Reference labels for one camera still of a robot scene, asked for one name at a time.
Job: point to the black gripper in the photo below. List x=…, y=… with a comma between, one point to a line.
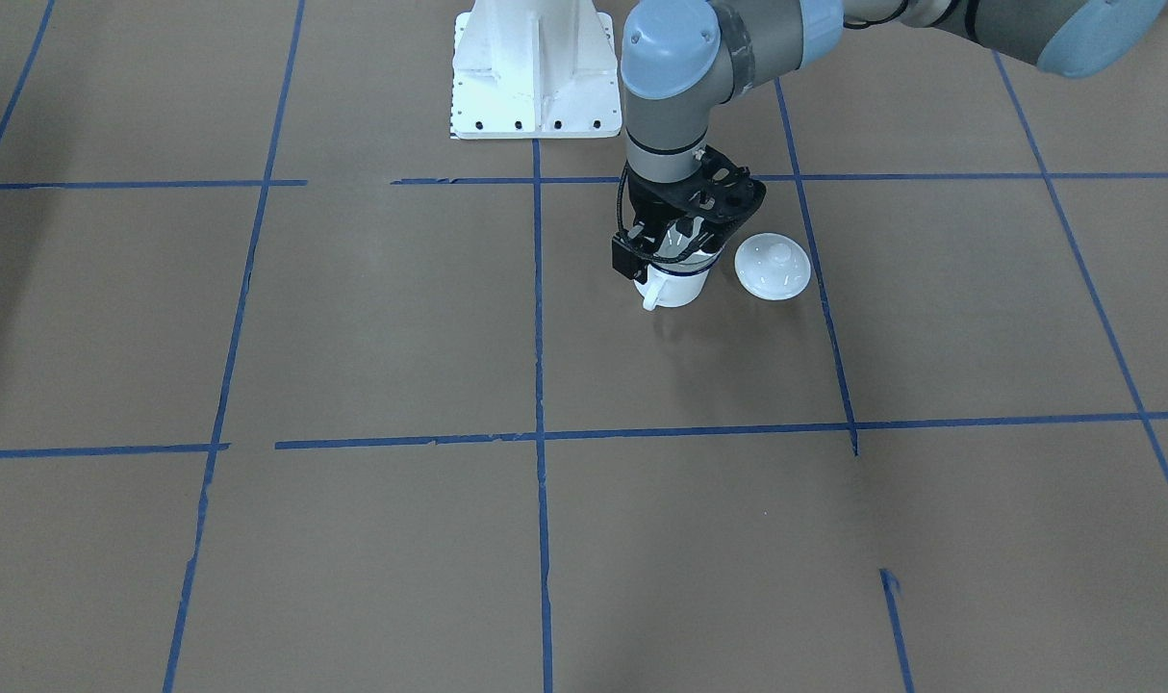
x=653, y=205

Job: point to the white mug lid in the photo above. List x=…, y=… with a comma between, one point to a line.
x=772, y=267

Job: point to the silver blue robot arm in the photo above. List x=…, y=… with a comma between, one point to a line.
x=681, y=59

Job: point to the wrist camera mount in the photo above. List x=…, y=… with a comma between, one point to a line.
x=718, y=199

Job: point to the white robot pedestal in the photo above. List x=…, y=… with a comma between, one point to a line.
x=534, y=69

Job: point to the white enamel mug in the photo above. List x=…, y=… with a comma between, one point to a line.
x=676, y=285

